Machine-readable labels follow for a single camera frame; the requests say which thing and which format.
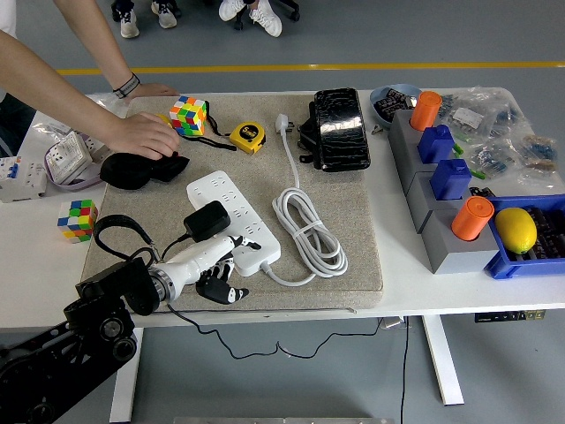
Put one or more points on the person's left hand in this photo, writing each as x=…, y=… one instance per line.
x=156, y=89

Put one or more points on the person's right hand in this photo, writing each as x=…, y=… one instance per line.
x=145, y=134

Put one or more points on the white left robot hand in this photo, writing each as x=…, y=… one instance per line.
x=198, y=262

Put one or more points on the black cloth pouch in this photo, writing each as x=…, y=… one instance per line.
x=128, y=172

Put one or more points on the black plug adapter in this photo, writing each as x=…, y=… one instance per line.
x=207, y=221

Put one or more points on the white power strip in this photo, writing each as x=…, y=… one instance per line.
x=216, y=185

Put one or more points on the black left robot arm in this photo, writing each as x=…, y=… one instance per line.
x=66, y=353

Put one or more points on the person's left forearm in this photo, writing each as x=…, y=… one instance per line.
x=92, y=40

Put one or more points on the person's right forearm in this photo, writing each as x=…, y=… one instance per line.
x=57, y=84

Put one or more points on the striped wristband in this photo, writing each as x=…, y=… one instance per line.
x=127, y=86

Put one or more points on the large colourful puzzle cube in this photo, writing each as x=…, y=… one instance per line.
x=187, y=115

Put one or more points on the grey white sneaker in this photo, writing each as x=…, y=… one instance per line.
x=129, y=26
x=165, y=15

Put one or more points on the purple flat ribbon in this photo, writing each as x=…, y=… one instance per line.
x=84, y=182

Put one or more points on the clear bag of metal parts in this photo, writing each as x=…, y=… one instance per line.
x=48, y=128

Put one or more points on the yellow tape measure 5m print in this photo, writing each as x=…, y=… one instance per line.
x=247, y=134

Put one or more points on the small colourful puzzle cube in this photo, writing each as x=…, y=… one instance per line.
x=77, y=218

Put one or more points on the white circuit breaker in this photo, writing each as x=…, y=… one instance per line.
x=22, y=181

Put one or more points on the person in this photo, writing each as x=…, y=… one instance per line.
x=11, y=128

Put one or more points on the grey-brown mat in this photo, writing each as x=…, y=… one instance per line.
x=344, y=221

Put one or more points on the white table leg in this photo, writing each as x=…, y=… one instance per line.
x=443, y=362
x=125, y=397

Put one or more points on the glossy black case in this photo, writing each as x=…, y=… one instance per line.
x=342, y=128

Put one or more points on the light blue bowl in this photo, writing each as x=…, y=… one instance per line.
x=374, y=106

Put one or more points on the grey holder block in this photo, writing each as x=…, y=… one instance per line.
x=408, y=163
x=463, y=260
x=399, y=123
x=419, y=199

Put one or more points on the black electronic modules pile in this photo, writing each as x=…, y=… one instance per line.
x=390, y=103

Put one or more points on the blue block with knob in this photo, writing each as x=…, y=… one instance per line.
x=450, y=179
x=434, y=143

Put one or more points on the orange cylinder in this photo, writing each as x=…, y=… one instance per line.
x=470, y=218
x=424, y=108

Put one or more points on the green connector piece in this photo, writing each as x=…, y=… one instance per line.
x=479, y=173
x=459, y=148

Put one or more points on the small black circuit module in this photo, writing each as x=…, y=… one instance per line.
x=481, y=192

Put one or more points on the clear bag with white card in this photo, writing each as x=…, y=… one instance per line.
x=468, y=117

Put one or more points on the blue plastic bin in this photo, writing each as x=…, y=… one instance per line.
x=507, y=267

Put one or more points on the black table control panel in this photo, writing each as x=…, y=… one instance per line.
x=507, y=316

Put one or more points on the clear bag of blue resistors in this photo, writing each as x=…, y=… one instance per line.
x=494, y=156

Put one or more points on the yellow lemon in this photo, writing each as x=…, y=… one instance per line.
x=515, y=230

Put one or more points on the dark brown modules row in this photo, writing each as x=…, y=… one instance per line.
x=552, y=229

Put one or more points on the clear bag of mixed resistors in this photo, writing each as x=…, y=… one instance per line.
x=540, y=154

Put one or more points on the white wall socket panel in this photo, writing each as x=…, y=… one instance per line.
x=95, y=148
x=66, y=159

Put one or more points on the grey metal bracket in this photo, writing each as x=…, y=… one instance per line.
x=393, y=323

